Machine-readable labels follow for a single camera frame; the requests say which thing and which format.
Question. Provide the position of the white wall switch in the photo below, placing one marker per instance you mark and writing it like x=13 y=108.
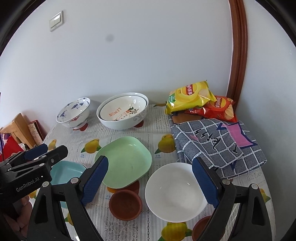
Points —
x=56 y=21

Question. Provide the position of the white ceramic bowl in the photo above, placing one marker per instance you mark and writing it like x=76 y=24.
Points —
x=173 y=194

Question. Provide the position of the fruit print tablecloth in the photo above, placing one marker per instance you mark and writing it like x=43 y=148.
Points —
x=156 y=124

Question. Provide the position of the light blue square plate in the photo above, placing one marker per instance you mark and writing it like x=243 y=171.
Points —
x=64 y=171

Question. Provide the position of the yellow chips bag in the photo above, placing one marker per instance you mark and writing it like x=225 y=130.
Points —
x=194 y=95

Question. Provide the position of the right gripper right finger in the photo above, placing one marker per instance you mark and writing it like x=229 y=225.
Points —
x=252 y=220

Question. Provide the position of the red chips bag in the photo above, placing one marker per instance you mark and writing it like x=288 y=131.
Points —
x=221 y=109

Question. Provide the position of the lemon print inner bowl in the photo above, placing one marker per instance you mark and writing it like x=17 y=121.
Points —
x=122 y=107

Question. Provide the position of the brown clay bowl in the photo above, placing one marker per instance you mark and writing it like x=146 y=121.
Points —
x=125 y=205
x=199 y=227

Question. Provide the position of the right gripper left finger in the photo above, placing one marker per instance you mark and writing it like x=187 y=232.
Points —
x=47 y=220

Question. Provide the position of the brown wooden door frame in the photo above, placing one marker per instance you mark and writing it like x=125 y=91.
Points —
x=240 y=49

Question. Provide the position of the grey checked cloth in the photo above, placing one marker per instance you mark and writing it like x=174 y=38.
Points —
x=229 y=148

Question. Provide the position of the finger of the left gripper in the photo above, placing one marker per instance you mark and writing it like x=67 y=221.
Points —
x=29 y=155
x=52 y=157

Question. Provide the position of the blue crane pattern bowl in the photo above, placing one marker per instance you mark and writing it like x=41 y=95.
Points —
x=74 y=115

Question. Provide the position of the red box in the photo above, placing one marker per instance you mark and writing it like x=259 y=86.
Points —
x=9 y=147

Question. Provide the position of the large white patterned bowl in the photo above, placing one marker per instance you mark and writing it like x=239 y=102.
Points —
x=127 y=122

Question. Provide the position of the green square plate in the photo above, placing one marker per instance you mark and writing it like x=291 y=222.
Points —
x=128 y=161

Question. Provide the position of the brown framed booklet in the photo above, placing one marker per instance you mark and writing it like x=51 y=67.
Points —
x=37 y=131

